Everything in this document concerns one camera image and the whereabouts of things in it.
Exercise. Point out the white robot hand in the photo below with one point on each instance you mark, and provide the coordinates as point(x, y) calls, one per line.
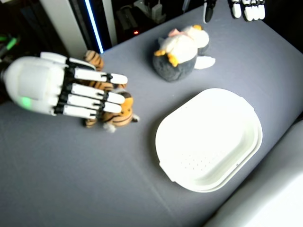
point(251, 10)
point(35, 82)

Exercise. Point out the grey white penguin plush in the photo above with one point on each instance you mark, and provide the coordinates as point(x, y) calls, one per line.
point(180, 52)

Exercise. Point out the orange striped tiger plush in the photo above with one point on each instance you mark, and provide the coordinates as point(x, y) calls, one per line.
point(123, 111)

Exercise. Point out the white plastic perforated tray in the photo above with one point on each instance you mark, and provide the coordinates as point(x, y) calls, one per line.
point(208, 142)

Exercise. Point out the slim black and white object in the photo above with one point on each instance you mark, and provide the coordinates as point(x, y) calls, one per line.
point(208, 11)

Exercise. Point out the white upright panel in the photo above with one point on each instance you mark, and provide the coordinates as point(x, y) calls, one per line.
point(68, 26)

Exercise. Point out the blue light strip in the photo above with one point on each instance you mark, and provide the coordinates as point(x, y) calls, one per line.
point(94, 26)

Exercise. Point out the grey table cloth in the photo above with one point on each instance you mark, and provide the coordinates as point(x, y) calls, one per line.
point(94, 177)

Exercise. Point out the dark device with red light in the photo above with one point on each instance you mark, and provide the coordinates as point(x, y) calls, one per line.
point(129, 21)

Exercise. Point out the white curved surface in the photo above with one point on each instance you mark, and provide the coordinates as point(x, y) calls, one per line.
point(267, 184)

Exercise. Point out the grey bracket device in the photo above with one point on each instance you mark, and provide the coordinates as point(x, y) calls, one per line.
point(154, 10)

